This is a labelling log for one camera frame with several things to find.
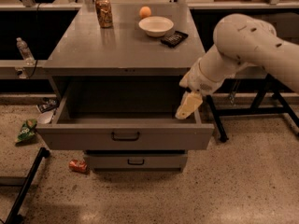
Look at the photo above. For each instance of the grey metal drawer cabinet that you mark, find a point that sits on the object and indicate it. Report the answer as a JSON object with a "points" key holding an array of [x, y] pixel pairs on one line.
{"points": [[121, 69]]}

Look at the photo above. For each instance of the grey bottom drawer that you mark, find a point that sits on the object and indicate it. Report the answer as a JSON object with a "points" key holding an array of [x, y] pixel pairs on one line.
{"points": [[175, 162]]}

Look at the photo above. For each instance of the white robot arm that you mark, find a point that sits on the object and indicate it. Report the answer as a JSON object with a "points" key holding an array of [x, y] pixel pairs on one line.
{"points": [[238, 41]]}

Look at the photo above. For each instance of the orange fruit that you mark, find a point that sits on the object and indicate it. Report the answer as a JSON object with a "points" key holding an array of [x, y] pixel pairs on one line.
{"points": [[144, 12]]}

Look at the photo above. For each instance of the gold crumpled soda can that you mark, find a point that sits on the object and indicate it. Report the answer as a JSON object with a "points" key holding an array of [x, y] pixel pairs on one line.
{"points": [[104, 13]]}

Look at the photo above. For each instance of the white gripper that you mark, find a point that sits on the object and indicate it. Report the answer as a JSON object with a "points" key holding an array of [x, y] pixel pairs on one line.
{"points": [[199, 79]]}

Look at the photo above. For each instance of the dark snack packet on floor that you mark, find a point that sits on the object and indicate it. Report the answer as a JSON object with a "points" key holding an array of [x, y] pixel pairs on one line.
{"points": [[48, 105]]}

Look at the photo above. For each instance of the grey top drawer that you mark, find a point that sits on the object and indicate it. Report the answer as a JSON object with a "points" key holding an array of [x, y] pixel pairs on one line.
{"points": [[85, 127]]}

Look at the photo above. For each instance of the red crushed can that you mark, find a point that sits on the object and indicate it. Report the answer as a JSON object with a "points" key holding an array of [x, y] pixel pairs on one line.
{"points": [[78, 166]]}

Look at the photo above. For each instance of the green chip bag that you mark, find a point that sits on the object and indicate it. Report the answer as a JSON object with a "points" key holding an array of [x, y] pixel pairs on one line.
{"points": [[27, 131]]}

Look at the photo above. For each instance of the black table leg left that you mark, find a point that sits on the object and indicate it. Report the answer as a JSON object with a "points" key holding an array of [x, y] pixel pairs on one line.
{"points": [[24, 183]]}

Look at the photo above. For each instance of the grey drawer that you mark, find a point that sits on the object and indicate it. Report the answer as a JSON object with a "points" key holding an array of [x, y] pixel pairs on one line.
{"points": [[175, 162], [85, 127]]}

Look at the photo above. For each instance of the black chocolate bar packet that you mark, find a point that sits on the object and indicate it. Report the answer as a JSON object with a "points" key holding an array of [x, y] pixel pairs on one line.
{"points": [[174, 39]]}

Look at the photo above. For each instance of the white plastic container on floor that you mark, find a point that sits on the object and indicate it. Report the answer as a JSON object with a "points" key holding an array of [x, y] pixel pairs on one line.
{"points": [[46, 117]]}

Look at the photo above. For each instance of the black table frame right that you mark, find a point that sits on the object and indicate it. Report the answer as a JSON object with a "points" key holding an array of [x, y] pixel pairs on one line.
{"points": [[269, 84]]}

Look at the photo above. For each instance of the clear plastic water bottle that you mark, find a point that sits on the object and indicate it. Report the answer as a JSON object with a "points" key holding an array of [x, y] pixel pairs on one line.
{"points": [[25, 51]]}

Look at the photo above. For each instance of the white bowl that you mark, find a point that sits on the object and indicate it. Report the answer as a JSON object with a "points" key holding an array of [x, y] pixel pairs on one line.
{"points": [[156, 26]]}

